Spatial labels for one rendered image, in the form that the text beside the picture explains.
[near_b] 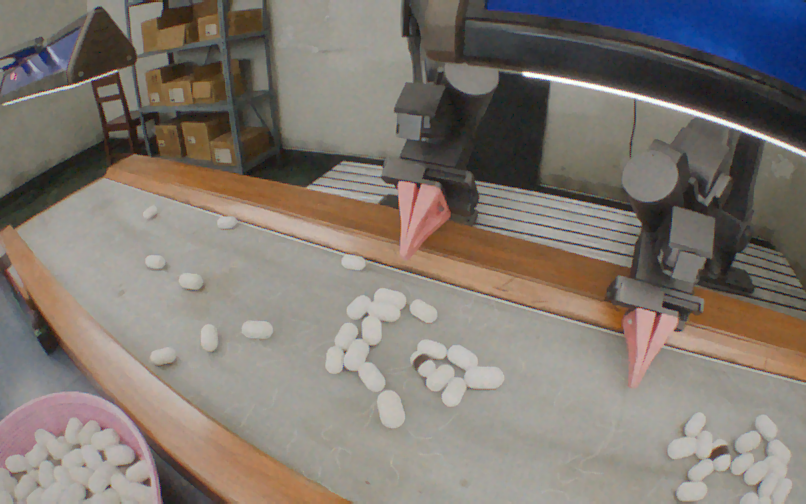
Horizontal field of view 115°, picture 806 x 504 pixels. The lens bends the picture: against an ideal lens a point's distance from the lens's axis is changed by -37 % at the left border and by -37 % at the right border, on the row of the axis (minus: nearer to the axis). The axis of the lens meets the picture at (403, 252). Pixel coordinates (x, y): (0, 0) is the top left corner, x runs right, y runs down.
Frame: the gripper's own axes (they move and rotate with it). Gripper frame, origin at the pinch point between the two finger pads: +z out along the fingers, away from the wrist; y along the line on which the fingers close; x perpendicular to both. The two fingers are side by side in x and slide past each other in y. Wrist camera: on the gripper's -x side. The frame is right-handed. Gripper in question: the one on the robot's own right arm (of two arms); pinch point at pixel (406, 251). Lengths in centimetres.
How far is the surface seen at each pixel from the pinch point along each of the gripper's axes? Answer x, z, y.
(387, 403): -5.5, 14.8, 5.5
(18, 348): -13, 37, -55
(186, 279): -3.0, 12.3, -26.7
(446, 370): -1.3, 10.4, 8.5
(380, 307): 1.8, 6.5, -1.3
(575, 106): 141, -136, 6
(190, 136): 124, -70, -240
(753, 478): -2.9, 12.9, 42.1
